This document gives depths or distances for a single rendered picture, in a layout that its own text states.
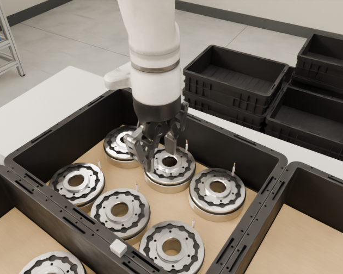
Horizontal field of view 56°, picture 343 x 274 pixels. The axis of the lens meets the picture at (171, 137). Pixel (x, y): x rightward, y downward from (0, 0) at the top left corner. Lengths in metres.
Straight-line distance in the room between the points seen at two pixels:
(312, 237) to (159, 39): 0.42
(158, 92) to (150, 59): 0.05
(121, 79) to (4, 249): 0.34
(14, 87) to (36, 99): 1.52
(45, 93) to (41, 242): 0.68
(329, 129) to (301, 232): 1.04
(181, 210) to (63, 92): 0.70
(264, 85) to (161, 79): 1.18
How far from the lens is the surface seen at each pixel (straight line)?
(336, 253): 0.62
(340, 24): 3.30
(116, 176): 0.66
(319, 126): 1.61
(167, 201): 0.61
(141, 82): 0.45
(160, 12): 0.39
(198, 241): 0.53
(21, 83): 2.70
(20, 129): 1.05
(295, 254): 0.59
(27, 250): 0.61
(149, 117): 0.48
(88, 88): 1.16
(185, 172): 0.62
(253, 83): 1.59
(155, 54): 0.42
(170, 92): 0.46
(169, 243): 0.54
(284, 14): 3.36
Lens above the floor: 1.32
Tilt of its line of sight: 42 degrees down
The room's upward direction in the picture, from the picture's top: straight up
